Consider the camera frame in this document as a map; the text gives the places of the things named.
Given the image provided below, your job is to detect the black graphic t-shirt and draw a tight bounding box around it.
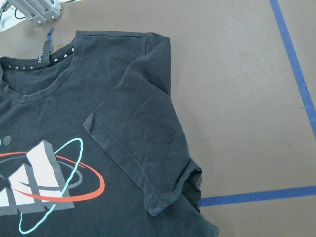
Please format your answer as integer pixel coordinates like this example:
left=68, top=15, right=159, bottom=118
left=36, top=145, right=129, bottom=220
left=0, top=31, right=219, bottom=237

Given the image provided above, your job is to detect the aluminium frame post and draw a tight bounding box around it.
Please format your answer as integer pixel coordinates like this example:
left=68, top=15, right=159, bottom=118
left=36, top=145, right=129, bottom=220
left=8, top=0, right=61, bottom=25

